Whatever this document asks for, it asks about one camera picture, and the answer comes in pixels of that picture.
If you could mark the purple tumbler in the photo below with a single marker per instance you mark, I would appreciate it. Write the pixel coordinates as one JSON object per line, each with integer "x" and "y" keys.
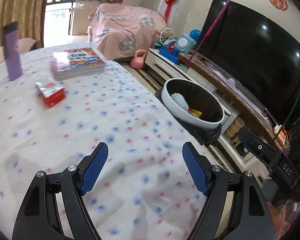
{"x": 9, "y": 39}

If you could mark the white floral tablecloth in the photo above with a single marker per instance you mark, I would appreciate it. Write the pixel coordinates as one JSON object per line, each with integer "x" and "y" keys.
{"x": 144, "y": 190}

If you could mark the colourful book stack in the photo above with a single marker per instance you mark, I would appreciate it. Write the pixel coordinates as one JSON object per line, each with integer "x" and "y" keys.
{"x": 76, "y": 62}

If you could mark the red round wall sticker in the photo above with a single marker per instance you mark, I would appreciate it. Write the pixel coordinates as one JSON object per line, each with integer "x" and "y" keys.
{"x": 279, "y": 4}

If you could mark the pink kettlebell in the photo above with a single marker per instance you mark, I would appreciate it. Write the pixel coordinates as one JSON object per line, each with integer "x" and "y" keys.
{"x": 138, "y": 61}

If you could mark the pink heart cover furniture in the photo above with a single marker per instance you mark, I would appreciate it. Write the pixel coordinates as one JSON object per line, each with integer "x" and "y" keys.
{"x": 118, "y": 30}

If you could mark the pink hula hoop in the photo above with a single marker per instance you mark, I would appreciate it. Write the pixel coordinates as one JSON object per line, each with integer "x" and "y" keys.
{"x": 217, "y": 19}

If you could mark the red white box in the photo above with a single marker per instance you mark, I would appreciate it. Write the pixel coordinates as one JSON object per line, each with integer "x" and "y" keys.
{"x": 52, "y": 93}

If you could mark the white round trash bin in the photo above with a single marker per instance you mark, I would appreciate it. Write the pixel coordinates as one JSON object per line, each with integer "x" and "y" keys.
{"x": 198, "y": 98}

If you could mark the wicker ball toy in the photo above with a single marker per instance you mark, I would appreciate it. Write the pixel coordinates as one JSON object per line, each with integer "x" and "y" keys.
{"x": 165, "y": 34}

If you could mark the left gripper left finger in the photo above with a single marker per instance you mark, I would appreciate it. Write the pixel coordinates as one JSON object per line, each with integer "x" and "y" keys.
{"x": 38, "y": 216}

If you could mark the right hand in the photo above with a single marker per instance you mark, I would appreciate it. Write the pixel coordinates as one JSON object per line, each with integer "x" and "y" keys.
{"x": 284, "y": 230}

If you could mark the black television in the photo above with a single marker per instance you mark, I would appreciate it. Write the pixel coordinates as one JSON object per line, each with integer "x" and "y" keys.
{"x": 259, "y": 54}

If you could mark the blue toy machine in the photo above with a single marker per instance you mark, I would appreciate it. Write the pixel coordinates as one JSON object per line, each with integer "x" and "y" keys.
{"x": 174, "y": 47}

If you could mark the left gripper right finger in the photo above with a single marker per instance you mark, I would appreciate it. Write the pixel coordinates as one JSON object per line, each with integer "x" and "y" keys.
{"x": 249, "y": 215}

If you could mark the white foam netting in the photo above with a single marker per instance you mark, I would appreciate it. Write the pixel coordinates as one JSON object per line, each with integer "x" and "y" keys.
{"x": 180, "y": 101}

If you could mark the beige curtain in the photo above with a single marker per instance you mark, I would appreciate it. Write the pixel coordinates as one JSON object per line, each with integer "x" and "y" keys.
{"x": 28, "y": 14}

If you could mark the pink sofa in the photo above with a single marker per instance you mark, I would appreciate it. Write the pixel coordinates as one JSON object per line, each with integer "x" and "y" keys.
{"x": 24, "y": 45}

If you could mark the yellow snack wrapper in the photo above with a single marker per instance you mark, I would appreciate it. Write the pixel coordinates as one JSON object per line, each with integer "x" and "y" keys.
{"x": 195, "y": 113}

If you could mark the blue spiky ball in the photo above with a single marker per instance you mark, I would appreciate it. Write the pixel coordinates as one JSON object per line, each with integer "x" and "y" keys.
{"x": 195, "y": 34}

